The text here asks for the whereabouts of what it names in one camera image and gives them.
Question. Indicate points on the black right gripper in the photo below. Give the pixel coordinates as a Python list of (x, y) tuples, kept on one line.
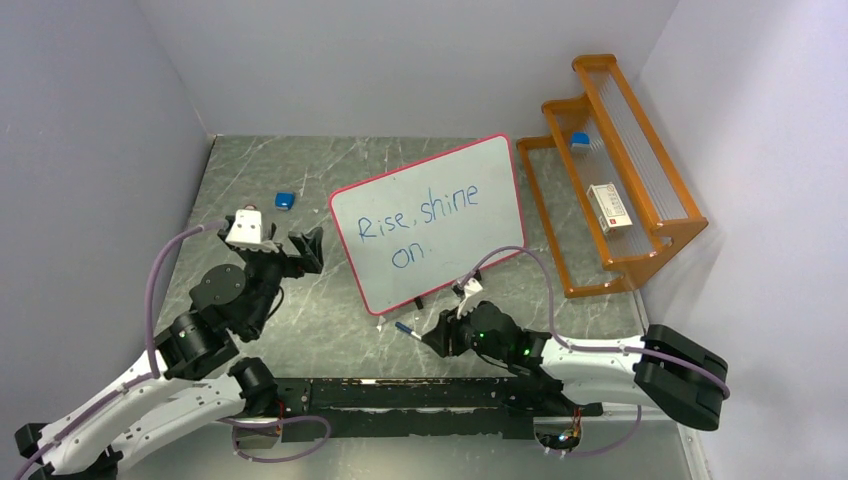
[(439, 337)]

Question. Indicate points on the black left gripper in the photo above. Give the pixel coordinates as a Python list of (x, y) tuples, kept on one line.
[(309, 246)]

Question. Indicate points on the pink framed whiteboard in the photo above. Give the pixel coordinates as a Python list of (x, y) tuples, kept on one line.
[(411, 231)]

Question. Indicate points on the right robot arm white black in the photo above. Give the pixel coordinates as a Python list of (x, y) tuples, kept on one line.
[(660, 369)]

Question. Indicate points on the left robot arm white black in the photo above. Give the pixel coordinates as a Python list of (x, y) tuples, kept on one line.
[(190, 374)]

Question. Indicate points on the blue eraser on table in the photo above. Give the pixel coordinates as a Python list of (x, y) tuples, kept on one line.
[(284, 200)]

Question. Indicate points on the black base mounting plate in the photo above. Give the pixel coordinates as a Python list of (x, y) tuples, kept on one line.
[(385, 408)]

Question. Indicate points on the white red small box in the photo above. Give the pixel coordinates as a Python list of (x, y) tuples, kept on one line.
[(608, 208)]

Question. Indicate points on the orange wooden tiered rack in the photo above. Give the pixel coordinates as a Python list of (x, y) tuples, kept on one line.
[(626, 151)]

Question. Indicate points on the blue eraser on rack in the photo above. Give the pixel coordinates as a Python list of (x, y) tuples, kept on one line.
[(580, 143)]

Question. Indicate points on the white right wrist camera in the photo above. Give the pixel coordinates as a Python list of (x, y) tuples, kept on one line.
[(470, 296)]

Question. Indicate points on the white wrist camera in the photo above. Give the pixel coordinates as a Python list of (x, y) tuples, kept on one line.
[(249, 231), (470, 296)]

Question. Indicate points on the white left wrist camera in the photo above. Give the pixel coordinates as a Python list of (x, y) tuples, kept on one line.
[(249, 231)]

